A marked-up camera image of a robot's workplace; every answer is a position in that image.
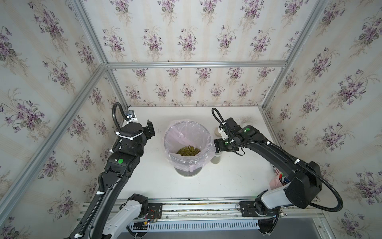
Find pens in holder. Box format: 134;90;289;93
278;173;290;185

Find aluminium frame post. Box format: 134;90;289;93
70;0;128;109
261;0;328;110

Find mesh bin with plastic bag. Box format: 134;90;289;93
163;119;216;177

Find pink pen holder cup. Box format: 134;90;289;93
269;175;283;190

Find aluminium frame post left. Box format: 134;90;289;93
70;0;128;109

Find aluminium frame crossbar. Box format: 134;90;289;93
106;60;287;69

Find aluminium frame post right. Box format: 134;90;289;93
261;0;328;110

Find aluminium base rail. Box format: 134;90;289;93
77;196;323;234

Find mung beans in bin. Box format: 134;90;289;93
177;146;201;157

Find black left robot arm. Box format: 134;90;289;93
69;121;155;239

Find beige jar lid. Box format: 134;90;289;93
214;127;222;138

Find clear jar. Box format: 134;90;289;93
210;152;222;164

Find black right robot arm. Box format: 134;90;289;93
215;117;322;211

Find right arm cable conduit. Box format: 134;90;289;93
211;107;344;213

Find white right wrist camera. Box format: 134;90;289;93
219;124;229;140

